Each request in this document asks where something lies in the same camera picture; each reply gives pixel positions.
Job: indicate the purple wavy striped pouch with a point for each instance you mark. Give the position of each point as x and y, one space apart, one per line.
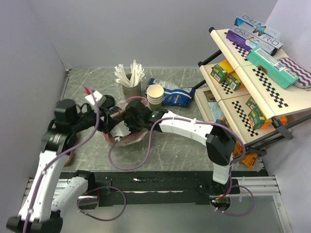
304 76

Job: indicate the stack of green paper cups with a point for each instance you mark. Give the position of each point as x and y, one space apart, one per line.
155 96

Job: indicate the cardboard cup carrier tray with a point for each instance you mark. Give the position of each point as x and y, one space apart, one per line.
70 159

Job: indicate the aluminium rail frame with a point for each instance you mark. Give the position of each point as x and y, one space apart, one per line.
258 186

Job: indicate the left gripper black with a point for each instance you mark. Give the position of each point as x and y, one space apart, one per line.
108 122

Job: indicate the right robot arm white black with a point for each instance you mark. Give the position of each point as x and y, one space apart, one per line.
217 137

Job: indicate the blue chips bag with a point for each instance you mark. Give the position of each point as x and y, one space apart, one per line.
173 95

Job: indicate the stack of black lids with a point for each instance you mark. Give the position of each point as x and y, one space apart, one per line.
109 102

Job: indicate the green yellow box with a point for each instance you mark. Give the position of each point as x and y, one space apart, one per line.
234 82
221 71

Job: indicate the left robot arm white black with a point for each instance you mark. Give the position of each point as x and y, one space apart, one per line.
41 211

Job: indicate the teal box with barcode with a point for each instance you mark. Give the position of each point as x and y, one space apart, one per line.
274 69

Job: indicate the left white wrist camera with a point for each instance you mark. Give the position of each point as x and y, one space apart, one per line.
94 98

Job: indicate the pink paper gift bag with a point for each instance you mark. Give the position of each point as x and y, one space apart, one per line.
120 114

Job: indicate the green box lower shelf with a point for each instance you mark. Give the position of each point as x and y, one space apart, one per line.
256 117

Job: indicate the beige tiered shelf rack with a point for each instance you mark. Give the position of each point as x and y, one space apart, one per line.
286 108

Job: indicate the orange chips bag lower shelf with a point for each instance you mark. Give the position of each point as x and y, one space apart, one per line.
268 122

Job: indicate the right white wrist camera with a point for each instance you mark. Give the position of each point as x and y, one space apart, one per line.
121 131

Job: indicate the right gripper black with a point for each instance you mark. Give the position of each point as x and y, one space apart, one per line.
128 124

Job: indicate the purple toothpaste box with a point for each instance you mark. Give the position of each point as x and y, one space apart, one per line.
246 39

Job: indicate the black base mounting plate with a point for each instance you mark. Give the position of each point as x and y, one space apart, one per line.
153 187

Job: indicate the green yellow box upper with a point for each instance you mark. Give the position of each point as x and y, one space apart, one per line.
221 71

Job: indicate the orange snack packet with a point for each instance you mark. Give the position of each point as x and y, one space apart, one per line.
248 160

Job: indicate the blue toothpaste box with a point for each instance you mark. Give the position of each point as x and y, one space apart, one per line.
259 26

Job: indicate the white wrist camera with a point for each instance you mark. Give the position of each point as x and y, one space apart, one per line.
121 131
94 98

